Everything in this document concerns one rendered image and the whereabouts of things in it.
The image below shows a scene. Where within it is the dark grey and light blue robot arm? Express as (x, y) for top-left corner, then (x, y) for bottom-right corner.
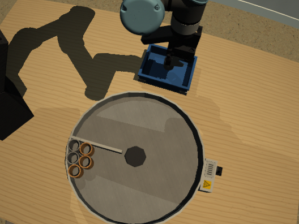
(120, 0), (208, 45)

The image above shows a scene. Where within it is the bronze bushing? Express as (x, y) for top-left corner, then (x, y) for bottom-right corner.
(79, 155), (94, 170)
(79, 142), (95, 157)
(68, 164), (84, 178)

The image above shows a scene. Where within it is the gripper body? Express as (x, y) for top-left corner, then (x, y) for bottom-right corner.
(166, 26), (203, 63)

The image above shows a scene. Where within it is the blue rectangular crate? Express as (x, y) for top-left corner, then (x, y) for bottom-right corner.
(138, 44), (197, 95)

